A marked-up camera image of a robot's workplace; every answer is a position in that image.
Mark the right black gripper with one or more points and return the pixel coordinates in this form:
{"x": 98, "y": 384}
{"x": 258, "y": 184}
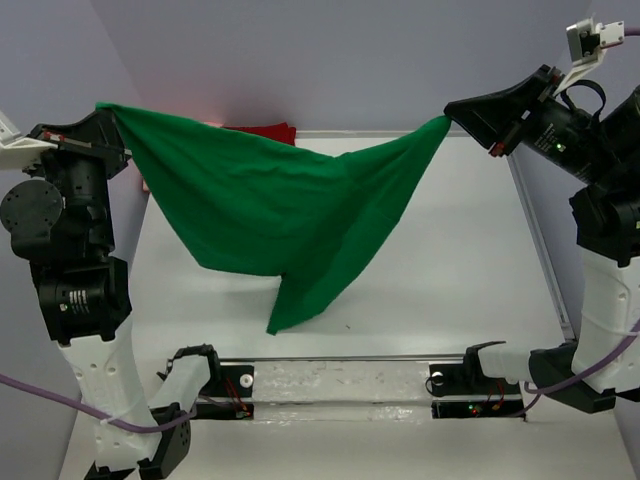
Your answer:
{"x": 493, "y": 117}

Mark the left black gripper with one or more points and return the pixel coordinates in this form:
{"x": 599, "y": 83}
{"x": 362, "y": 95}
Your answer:
{"x": 97, "y": 133}

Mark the green t shirt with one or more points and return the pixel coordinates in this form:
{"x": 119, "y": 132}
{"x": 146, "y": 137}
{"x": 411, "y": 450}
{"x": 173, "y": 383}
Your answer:
{"x": 246, "y": 204}

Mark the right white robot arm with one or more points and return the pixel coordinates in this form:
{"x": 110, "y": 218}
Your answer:
{"x": 602, "y": 365}

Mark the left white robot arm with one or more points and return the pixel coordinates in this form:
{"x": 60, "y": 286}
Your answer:
{"x": 59, "y": 220}

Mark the folded red t shirt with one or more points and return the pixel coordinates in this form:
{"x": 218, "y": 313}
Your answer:
{"x": 280, "y": 132}

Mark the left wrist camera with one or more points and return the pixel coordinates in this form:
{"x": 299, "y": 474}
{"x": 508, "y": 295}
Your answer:
{"x": 20, "y": 152}

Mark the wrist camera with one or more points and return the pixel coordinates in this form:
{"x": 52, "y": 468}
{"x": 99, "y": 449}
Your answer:
{"x": 20, "y": 152}
{"x": 588, "y": 42}

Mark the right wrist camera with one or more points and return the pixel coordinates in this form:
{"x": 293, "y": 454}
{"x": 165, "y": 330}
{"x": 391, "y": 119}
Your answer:
{"x": 588, "y": 42}

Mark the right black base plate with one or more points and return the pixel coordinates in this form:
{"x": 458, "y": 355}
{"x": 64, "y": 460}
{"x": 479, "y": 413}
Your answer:
{"x": 454, "y": 395}

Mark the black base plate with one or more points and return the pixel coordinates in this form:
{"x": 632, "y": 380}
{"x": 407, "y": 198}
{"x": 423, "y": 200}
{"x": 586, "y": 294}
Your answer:
{"x": 454, "y": 395}
{"x": 220, "y": 395}

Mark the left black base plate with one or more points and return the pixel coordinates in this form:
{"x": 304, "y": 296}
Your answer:
{"x": 220, "y": 395}

